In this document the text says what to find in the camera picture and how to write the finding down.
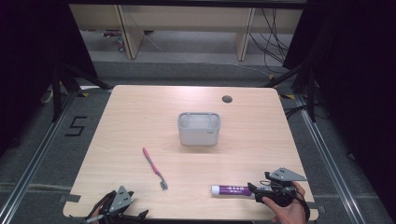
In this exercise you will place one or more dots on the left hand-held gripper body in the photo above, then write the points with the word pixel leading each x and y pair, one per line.
pixel 116 202

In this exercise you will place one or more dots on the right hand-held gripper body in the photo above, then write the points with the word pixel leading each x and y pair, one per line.
pixel 281 186

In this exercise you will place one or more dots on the purple and white toothpaste tube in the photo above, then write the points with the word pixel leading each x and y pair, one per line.
pixel 232 190

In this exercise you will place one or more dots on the pink toothbrush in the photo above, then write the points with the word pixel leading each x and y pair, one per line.
pixel 152 166

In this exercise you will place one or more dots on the grey plastic organiser box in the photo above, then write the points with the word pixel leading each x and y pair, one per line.
pixel 199 133

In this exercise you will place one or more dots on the person's left hand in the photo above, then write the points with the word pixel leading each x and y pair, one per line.
pixel 97 215

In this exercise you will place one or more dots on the person's right hand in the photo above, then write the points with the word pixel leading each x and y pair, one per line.
pixel 292 213

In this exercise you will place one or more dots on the yellow black floor tape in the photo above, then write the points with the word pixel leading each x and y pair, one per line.
pixel 82 94
pixel 287 96

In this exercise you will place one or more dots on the black metal stand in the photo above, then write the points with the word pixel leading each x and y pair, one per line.
pixel 306 90
pixel 62 90

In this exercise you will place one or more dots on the black curtain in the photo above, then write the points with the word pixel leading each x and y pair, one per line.
pixel 351 77
pixel 28 62

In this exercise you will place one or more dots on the light wooden desk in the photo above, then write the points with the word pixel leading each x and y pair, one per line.
pixel 186 18

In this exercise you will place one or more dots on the aluminium floor rail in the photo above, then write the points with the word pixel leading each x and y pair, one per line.
pixel 34 161
pixel 333 168

